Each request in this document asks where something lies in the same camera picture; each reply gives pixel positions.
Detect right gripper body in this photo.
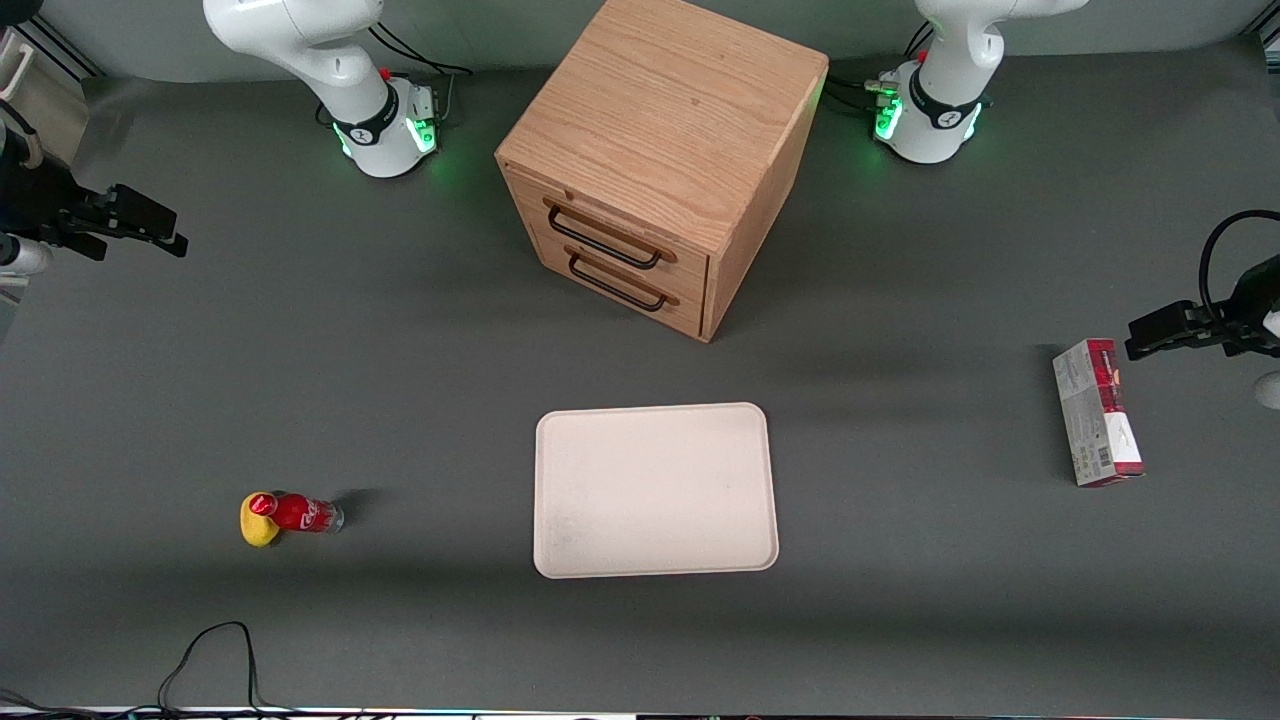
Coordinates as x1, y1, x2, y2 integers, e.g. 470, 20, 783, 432
0, 150, 113, 263

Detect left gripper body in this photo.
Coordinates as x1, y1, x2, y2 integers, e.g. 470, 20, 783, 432
1228, 255, 1280, 359

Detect red coke bottle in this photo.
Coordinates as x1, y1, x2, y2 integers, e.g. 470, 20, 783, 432
249, 491, 345, 536

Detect beige plastic tray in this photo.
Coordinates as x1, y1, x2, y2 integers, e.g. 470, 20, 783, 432
534, 402, 780, 580

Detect beige plastic chair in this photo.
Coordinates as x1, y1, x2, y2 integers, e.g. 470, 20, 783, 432
0, 28, 91, 169

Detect grey and red carton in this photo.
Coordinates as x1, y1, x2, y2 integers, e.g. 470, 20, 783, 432
1052, 338, 1146, 488

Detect yellow lemon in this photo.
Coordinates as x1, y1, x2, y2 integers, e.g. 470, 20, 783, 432
240, 491, 283, 549

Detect wooden drawer cabinet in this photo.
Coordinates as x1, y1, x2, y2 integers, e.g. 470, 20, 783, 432
495, 0, 830, 344

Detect black looped gripper cable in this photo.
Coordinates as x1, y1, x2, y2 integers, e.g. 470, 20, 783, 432
1199, 209, 1280, 323

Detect aluminium frame rail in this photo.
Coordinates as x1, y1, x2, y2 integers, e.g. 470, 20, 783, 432
10, 18, 101, 81

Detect black right arm base cables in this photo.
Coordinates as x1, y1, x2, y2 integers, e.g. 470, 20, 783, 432
315, 20, 473, 131

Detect black arm base cables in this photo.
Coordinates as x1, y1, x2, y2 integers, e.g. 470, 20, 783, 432
825, 22, 933, 119
315, 20, 473, 131

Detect black left arm base cables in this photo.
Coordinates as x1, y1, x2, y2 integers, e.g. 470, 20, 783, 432
825, 22, 933, 119

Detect thin black table cable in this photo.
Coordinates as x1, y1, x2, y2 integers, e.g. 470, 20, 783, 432
0, 621, 301, 719

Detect black metal drawer handle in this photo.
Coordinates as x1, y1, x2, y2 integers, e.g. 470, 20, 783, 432
566, 247, 681, 313
544, 197, 678, 271

